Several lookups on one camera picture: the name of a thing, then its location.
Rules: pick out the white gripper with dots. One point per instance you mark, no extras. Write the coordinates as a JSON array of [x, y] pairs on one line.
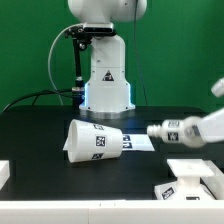
[[211, 127]]

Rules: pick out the white lamp bulb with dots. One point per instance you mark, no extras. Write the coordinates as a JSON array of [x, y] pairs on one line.
[[178, 132]]

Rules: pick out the white lamp base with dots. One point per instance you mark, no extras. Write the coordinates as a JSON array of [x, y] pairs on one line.
[[187, 186]]

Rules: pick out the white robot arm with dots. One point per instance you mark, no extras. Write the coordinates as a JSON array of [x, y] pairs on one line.
[[107, 93]]

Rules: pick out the white lamp shade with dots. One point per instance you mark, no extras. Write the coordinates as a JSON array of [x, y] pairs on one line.
[[81, 129]]

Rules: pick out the white paper with tags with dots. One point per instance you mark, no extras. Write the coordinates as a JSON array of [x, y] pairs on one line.
[[129, 142]]

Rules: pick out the black camera on stand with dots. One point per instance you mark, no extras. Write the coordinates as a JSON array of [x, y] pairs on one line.
[[82, 35]]

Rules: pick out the white front rail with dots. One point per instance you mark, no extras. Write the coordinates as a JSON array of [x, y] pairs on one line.
[[112, 212]]

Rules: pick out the white left rail block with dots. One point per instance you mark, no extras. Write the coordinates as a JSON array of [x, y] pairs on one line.
[[4, 172]]

